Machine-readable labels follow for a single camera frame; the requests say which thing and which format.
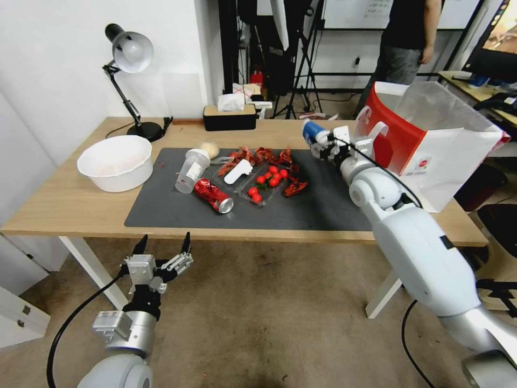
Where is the white photo reflector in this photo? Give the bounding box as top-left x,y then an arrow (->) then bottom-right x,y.
268,0 -> 290,52

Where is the white table leg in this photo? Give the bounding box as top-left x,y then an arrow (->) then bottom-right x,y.
58,235 -> 131,312
365,269 -> 404,320

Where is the dark grey table mat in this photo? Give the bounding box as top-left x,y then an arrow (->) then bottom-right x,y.
124,147 -> 380,232

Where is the black computer monitor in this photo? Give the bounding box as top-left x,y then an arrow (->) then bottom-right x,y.
463,0 -> 517,81

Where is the white cabinet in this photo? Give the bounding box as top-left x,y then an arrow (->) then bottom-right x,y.
0,232 -> 70,349

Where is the black tripod stand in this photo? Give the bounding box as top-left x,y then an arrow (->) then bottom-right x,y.
269,0 -> 326,120

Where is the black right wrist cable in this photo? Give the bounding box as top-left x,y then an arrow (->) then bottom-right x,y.
327,136 -> 424,210

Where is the wooden side desk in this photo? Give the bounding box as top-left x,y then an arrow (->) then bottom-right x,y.
437,70 -> 517,130

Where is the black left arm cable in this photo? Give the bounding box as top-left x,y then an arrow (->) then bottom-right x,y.
46,269 -> 129,388

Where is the crushed red drink can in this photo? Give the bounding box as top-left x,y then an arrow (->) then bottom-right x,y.
193,178 -> 235,215

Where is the black desk lamp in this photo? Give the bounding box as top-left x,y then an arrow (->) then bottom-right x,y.
101,23 -> 163,143

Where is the black tissue box wooden lid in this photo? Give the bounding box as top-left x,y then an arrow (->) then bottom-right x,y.
202,93 -> 257,133

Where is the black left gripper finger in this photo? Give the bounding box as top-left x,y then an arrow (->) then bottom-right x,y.
123,234 -> 149,276
160,231 -> 194,280

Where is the white plastic bowl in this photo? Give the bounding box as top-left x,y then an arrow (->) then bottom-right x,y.
76,135 -> 154,193

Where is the blue drink can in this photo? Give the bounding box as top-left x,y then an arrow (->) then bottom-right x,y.
302,120 -> 325,149

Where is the clear plastic cup white lid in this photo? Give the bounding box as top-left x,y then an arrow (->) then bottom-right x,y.
174,148 -> 212,195

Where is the red and white delivery bag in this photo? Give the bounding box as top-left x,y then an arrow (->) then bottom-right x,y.
353,80 -> 512,214

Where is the clear disposable takeout box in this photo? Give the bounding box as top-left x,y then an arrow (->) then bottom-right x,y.
220,150 -> 310,207

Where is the person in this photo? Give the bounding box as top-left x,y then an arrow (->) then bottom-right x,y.
355,0 -> 443,120

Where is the small white plastic bottle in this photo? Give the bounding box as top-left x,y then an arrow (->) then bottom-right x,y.
223,159 -> 254,186

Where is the black right arm base cable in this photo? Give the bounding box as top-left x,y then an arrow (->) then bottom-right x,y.
401,298 -> 438,388

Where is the black office chair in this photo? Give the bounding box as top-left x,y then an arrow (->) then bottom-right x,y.
455,160 -> 517,312

